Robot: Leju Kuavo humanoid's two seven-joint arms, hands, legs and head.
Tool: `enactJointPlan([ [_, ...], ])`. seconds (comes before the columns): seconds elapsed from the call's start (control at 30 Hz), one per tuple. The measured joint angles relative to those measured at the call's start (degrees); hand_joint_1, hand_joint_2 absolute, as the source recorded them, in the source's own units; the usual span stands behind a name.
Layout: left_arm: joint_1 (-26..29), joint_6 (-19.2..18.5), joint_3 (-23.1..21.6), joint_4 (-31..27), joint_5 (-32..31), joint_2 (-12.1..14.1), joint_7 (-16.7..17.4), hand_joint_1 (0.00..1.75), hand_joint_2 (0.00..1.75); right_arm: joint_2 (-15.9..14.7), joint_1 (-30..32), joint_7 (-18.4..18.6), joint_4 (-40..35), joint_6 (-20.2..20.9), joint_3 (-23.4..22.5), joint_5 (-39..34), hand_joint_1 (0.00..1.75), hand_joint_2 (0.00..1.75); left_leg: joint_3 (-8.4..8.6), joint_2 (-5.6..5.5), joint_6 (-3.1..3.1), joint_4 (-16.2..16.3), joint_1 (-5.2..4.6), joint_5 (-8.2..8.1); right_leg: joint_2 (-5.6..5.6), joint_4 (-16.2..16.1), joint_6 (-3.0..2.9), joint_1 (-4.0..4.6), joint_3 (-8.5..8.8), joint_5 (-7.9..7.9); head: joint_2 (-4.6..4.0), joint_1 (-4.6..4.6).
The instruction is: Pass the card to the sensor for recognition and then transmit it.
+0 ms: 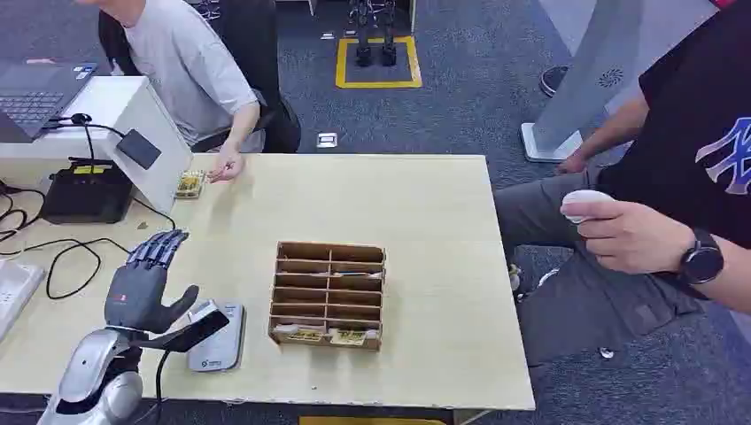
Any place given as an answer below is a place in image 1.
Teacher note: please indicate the white handheld controller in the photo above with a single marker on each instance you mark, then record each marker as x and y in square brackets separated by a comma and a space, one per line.
[581, 200]

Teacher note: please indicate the white power strip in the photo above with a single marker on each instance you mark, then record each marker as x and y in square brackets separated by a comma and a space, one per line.
[14, 290]

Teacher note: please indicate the wooden card sorting box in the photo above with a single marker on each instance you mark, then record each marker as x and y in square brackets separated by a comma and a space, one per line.
[327, 296]

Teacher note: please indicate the seated person's hand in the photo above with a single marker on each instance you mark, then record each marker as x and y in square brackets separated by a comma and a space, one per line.
[226, 167]

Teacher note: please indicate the black robot legs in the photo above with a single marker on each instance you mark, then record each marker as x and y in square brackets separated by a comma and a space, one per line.
[375, 35]

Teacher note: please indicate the yellow printed card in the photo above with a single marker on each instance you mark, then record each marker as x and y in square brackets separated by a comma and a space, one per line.
[304, 336]
[348, 337]

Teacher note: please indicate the silver floor socket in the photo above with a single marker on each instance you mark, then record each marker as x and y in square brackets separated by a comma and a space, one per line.
[327, 140]

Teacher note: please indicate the person's left hand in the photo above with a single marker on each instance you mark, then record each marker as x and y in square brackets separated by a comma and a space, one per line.
[630, 237]

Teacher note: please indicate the stack of yellow cards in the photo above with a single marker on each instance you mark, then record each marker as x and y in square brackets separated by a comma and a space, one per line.
[190, 185]

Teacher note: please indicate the white card reader device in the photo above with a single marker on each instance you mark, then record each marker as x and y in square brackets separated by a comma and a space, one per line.
[226, 349]

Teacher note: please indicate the dark shoe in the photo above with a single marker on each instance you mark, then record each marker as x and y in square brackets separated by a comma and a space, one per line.
[552, 79]

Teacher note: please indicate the black wristwatch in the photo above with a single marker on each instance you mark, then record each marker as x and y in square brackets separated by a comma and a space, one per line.
[701, 261]

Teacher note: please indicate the white desk riser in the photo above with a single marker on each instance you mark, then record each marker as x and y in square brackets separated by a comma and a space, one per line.
[149, 126]

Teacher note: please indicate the black router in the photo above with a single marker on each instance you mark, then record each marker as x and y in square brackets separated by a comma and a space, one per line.
[88, 196]

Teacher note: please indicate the dark grey laptop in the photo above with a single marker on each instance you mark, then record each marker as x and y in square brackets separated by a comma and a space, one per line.
[35, 97]

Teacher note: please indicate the seated person at desk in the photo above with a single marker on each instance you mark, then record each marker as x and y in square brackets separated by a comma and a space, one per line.
[188, 64]

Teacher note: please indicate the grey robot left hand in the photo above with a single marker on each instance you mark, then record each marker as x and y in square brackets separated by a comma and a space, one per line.
[136, 293]

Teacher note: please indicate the person with controller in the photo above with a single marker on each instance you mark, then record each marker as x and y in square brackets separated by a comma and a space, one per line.
[680, 129]

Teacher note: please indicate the white floor stand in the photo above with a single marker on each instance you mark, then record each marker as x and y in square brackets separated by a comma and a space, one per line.
[592, 76]

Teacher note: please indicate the person's right hand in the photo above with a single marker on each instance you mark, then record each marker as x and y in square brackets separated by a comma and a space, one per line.
[571, 164]

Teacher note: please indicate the card in box slot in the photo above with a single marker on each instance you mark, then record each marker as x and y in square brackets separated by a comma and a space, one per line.
[358, 274]

